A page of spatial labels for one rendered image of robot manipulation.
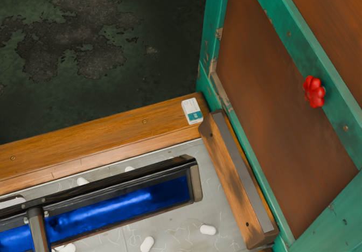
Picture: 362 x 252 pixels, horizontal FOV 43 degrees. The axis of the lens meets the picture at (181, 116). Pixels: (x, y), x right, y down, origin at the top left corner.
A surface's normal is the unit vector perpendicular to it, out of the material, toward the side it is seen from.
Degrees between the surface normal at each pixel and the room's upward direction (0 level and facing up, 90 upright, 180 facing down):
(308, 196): 90
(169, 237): 0
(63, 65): 0
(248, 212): 66
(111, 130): 0
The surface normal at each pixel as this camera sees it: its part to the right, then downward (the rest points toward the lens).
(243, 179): 0.04, -0.51
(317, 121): -0.94, 0.26
